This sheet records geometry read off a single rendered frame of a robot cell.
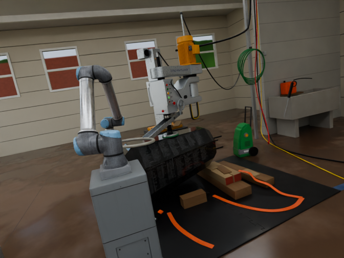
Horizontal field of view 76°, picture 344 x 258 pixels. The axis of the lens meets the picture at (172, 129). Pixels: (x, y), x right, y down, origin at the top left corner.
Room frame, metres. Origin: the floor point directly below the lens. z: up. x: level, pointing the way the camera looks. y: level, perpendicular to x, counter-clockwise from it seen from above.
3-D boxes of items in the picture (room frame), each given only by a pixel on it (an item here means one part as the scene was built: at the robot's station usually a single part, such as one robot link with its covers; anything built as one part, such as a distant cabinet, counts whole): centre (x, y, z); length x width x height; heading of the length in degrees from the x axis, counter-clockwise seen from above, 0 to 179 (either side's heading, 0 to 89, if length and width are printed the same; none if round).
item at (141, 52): (3.69, 0.26, 2.00); 0.20 x 0.18 x 0.15; 23
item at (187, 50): (3.32, -0.39, 1.88); 0.31 x 0.28 x 0.40; 51
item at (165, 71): (3.09, -0.19, 1.60); 0.96 x 0.25 x 0.17; 141
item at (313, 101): (4.72, -2.91, 0.43); 1.30 x 0.62 x 0.86; 106
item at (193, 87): (3.33, -0.38, 1.32); 0.19 x 0.19 x 0.20
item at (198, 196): (2.44, -0.12, 0.07); 0.30 x 0.12 x 0.12; 108
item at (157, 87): (2.88, -0.02, 1.30); 0.36 x 0.22 x 0.45; 141
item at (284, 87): (4.89, -2.74, 1.00); 0.50 x 0.22 x 0.33; 106
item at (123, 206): (1.63, 0.48, 0.43); 0.50 x 0.50 x 0.85; 16
